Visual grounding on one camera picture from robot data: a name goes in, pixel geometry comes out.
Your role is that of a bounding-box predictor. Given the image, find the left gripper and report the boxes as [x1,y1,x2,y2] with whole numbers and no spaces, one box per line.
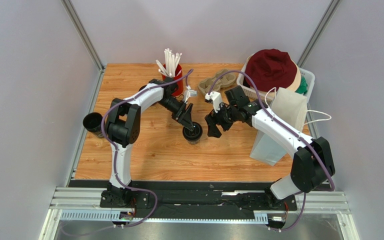
[157,97,194,132]

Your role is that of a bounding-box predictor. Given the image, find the brown translucent coffee cup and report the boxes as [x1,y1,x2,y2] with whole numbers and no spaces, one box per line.
[185,135,201,145]

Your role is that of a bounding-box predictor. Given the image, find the white paper bag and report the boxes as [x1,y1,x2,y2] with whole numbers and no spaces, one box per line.
[249,87,333,167]

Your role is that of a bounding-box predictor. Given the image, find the black coffee cup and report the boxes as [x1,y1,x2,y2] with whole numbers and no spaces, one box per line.
[82,112,104,139]

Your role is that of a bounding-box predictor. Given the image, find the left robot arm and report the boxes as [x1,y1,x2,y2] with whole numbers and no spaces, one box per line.
[102,77,203,202]

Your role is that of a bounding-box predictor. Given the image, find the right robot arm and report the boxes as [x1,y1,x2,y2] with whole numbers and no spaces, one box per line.
[205,86,336,203]

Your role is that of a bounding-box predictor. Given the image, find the red straw cup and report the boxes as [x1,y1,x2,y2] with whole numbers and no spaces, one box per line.
[161,63,185,97]

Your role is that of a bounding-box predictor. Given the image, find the stacked pulp cup carriers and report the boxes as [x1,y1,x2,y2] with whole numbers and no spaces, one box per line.
[198,68,237,96]

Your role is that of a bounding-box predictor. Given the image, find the white plastic basket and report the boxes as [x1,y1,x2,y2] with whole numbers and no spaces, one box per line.
[236,54,316,104]

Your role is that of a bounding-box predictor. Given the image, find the stack of black lids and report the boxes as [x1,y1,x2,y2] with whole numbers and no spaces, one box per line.
[138,85,147,92]

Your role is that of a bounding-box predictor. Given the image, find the wrapped white straws bundle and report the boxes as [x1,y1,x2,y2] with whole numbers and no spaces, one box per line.
[155,48,183,77]

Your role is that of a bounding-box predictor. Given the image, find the maroon bucket hat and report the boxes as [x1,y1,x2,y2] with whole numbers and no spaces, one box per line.
[244,49,297,92]

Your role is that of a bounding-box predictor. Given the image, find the beige hat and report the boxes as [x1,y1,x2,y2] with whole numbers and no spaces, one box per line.
[283,65,302,92]

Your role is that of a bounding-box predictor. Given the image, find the green cloth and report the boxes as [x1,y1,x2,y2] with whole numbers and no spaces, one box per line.
[295,76,309,95]

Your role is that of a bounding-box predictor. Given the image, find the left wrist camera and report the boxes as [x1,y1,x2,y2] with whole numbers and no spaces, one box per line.
[182,85,198,103]

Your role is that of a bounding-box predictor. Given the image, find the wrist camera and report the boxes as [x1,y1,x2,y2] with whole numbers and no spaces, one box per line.
[204,91,223,113]
[182,85,198,103]

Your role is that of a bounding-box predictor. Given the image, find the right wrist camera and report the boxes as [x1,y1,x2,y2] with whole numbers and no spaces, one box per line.
[204,91,223,113]

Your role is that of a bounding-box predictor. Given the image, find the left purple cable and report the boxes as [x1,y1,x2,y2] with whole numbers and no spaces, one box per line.
[100,68,195,231]

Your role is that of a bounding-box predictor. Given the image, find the purple cable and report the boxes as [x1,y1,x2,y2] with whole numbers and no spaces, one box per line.
[100,68,195,231]
[208,70,336,233]

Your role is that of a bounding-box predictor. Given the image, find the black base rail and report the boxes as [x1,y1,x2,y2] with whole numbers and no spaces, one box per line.
[99,180,298,221]

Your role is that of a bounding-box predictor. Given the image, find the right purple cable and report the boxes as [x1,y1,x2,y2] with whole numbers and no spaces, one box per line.
[208,70,336,233]

